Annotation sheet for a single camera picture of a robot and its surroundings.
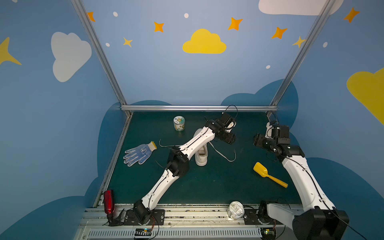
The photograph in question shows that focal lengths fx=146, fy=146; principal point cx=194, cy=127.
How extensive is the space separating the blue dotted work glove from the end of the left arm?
1.56 feet

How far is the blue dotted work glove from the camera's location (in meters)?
0.95

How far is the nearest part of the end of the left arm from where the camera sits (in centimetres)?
71
